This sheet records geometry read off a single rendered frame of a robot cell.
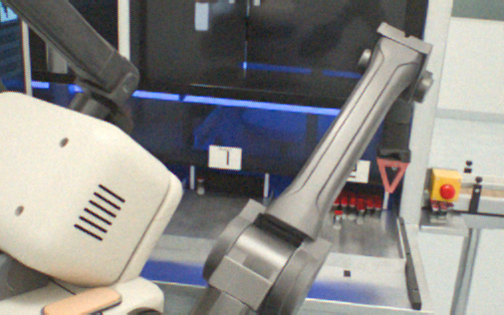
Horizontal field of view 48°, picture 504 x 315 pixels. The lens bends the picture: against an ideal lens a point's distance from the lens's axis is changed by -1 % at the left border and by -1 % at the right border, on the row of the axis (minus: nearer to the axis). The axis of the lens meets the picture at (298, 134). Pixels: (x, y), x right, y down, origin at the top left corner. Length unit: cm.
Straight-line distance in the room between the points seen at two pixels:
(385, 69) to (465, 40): 547
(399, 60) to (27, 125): 44
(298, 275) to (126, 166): 20
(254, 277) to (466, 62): 576
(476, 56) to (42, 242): 588
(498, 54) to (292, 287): 581
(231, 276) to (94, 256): 13
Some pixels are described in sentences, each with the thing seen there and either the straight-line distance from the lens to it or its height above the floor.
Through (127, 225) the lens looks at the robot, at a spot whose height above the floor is 129.
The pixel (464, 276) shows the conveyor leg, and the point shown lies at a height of 66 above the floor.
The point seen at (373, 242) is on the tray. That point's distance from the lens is 146.
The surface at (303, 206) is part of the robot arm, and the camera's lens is 61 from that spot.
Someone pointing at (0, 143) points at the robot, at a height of 135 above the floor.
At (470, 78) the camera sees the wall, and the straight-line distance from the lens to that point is 628.
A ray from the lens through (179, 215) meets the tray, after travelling 153.
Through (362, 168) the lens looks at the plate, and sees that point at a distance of 152.
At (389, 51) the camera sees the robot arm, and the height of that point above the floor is 144.
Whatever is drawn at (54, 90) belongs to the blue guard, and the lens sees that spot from 165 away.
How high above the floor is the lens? 155
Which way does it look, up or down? 18 degrees down
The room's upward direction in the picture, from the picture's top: 5 degrees clockwise
